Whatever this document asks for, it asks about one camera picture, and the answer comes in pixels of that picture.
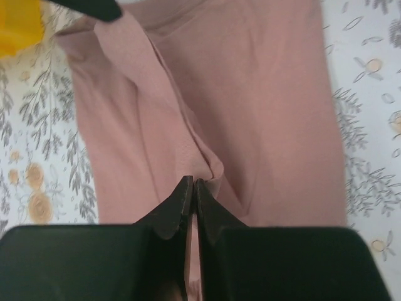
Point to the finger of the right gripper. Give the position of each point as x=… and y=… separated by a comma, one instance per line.
x=103, y=10

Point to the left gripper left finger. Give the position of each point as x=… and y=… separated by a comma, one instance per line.
x=146, y=260

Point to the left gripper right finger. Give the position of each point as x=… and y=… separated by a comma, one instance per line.
x=239, y=262

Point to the pink t shirt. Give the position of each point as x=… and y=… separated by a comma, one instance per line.
x=236, y=93

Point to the yellow plastic bin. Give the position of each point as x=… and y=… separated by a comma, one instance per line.
x=21, y=25

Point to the floral table mat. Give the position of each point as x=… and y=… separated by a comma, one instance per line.
x=41, y=147

